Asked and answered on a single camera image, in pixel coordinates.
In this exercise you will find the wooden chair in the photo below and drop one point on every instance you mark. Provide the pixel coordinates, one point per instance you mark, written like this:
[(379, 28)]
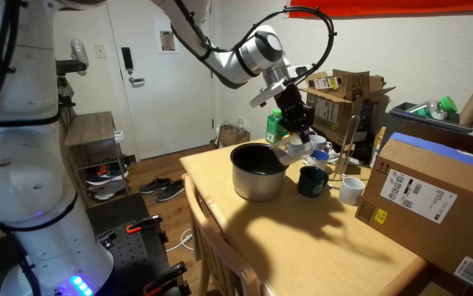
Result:
[(220, 263)]

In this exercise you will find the metal cooking pot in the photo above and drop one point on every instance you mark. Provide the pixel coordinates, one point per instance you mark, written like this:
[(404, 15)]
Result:
[(256, 171)]

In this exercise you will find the open cardboard box stack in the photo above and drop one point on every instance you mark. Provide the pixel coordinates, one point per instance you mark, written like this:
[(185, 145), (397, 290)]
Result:
[(338, 96)]

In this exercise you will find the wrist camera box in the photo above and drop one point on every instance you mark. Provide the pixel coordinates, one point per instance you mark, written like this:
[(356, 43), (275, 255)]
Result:
[(284, 92)]

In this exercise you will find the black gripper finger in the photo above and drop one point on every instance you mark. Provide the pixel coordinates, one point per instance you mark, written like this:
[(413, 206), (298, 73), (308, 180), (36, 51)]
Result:
[(305, 135), (293, 132)]

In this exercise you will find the dark grey trash bin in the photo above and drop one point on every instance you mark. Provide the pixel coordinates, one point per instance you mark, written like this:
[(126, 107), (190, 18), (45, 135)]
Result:
[(423, 115)]

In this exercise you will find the white mug blue rim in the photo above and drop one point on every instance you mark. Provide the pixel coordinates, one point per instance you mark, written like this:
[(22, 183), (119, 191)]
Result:
[(316, 158)]

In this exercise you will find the wall light switch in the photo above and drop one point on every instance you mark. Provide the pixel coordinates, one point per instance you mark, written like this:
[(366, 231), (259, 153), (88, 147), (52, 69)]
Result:
[(100, 51)]

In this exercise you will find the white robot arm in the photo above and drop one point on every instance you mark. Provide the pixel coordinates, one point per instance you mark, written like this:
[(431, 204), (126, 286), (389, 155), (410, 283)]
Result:
[(39, 208)]

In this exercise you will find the clear glass bowl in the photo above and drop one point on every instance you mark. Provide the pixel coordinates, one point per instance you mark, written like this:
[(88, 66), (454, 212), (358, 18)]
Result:
[(290, 148)]

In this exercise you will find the tall white mug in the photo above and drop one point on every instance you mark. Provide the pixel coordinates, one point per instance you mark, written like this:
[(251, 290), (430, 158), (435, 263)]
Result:
[(320, 142)]

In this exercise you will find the green rectangular container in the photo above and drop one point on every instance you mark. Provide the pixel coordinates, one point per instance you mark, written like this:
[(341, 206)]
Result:
[(274, 130)]

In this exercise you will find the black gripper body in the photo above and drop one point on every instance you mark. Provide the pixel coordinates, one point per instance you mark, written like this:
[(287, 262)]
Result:
[(298, 115)]

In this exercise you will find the red wall banner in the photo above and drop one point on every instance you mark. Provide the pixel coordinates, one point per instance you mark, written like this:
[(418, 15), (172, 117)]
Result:
[(374, 9)]

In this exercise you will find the white door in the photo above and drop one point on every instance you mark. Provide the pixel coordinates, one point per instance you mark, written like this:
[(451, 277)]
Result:
[(167, 91)]

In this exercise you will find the orange handled clamp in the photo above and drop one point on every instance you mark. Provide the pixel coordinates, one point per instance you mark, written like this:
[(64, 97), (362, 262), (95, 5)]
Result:
[(137, 226)]

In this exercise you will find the large cardboard box with labels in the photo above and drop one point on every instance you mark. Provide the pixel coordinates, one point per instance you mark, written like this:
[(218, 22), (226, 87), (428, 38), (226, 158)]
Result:
[(420, 196)]

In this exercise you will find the dark shoes on floor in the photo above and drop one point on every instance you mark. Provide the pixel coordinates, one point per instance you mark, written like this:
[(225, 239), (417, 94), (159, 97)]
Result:
[(164, 188)]

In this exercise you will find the dark green mug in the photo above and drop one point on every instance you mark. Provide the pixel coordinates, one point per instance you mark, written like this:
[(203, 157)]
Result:
[(310, 181)]

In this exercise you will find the small white cup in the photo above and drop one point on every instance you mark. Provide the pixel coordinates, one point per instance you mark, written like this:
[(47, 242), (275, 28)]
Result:
[(349, 189)]

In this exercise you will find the wooden shoe shelf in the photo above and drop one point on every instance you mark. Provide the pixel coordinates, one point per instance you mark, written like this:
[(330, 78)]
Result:
[(95, 158)]

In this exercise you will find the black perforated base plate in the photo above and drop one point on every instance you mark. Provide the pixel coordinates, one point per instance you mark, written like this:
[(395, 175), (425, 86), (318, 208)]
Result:
[(139, 262)]

